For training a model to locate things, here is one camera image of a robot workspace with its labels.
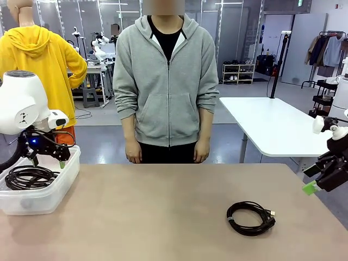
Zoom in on person's left hand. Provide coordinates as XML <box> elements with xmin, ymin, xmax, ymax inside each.
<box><xmin>194</xmin><ymin>142</ymin><xmax>210</xmax><ymax>164</ymax></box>

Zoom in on long thin black cable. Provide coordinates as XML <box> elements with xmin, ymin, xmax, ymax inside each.
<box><xmin>226</xmin><ymin>201</ymin><xmax>277</xmax><ymax>236</ymax></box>

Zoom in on grey step stool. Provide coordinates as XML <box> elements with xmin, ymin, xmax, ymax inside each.
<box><xmin>82</xmin><ymin>87</ymin><xmax>101</xmax><ymax>109</ymax></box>

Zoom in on person's left forearm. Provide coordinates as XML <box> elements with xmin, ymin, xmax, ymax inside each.
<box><xmin>196</xmin><ymin>108</ymin><xmax>215</xmax><ymax>147</ymax></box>

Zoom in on wooden shoe rack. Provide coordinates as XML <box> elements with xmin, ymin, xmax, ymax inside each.
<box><xmin>222</xmin><ymin>60</ymin><xmax>256</xmax><ymax>85</ymax></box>

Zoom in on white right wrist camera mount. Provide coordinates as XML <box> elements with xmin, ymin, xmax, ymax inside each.
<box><xmin>312</xmin><ymin>115</ymin><xmax>348</xmax><ymax>141</ymax></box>

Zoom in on black stand with white head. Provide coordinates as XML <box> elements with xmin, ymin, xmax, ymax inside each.
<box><xmin>71</xmin><ymin>26</ymin><xmax>88</xmax><ymax>61</ymax></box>

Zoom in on orange shorts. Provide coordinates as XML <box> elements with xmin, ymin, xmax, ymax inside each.
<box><xmin>54</xmin><ymin>126</ymin><xmax>78</xmax><ymax>147</ymax></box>

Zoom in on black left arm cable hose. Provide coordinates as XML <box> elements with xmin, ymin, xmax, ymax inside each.
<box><xmin>0</xmin><ymin>135</ymin><xmax>27</xmax><ymax>173</ymax></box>

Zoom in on person's right forearm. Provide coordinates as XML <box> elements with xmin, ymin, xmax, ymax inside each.
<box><xmin>121</xmin><ymin>115</ymin><xmax>137</xmax><ymax>148</ymax></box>

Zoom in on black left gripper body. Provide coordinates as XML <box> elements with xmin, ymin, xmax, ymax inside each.
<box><xmin>18</xmin><ymin>131</ymin><xmax>60</xmax><ymax>158</ymax></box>

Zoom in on white cylindrical machine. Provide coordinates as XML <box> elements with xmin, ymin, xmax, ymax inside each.
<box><xmin>327</xmin><ymin>57</ymin><xmax>348</xmax><ymax>128</ymax></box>

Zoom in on yellow hoodie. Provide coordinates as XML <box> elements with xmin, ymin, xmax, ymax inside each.
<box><xmin>0</xmin><ymin>24</ymin><xmax>88</xmax><ymax>128</ymax></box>

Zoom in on translucent plastic storage box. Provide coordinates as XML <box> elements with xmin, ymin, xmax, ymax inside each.
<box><xmin>0</xmin><ymin>145</ymin><xmax>82</xmax><ymax>216</ymax></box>

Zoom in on clothes rack with garments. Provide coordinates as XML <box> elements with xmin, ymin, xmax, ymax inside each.
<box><xmin>301</xmin><ymin>31</ymin><xmax>348</xmax><ymax>89</ymax></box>

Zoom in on person's right hand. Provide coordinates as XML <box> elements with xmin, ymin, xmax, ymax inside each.
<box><xmin>125</xmin><ymin>143</ymin><xmax>144</xmax><ymax>165</ymax></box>

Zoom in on black luggage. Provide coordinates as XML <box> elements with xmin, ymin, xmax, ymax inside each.
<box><xmin>256</xmin><ymin>54</ymin><xmax>278</xmax><ymax>77</ymax></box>

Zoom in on person in grey hoodie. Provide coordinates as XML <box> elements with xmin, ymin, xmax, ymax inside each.
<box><xmin>112</xmin><ymin>13</ymin><xmax>220</xmax><ymax>164</ymax></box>

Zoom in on black pole with white top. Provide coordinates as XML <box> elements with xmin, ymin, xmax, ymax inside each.
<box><xmin>268</xmin><ymin>30</ymin><xmax>292</xmax><ymax>99</ymax></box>

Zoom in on white side table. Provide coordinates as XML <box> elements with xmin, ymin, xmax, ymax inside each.
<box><xmin>219</xmin><ymin>97</ymin><xmax>348</xmax><ymax>181</ymax></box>

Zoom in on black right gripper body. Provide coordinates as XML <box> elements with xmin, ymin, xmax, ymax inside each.
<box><xmin>316</xmin><ymin>137</ymin><xmax>348</xmax><ymax>193</ymax></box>

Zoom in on black usb cable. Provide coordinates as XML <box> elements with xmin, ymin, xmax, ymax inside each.
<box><xmin>4</xmin><ymin>165</ymin><xmax>57</xmax><ymax>191</ymax></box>

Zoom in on grey background workbench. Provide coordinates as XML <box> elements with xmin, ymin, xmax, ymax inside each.
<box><xmin>67</xmin><ymin>61</ymin><xmax>115</xmax><ymax>106</ymax></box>

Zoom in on black utility cart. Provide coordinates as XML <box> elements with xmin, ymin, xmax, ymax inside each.
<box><xmin>308</xmin><ymin>79</ymin><xmax>339</xmax><ymax>123</ymax></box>

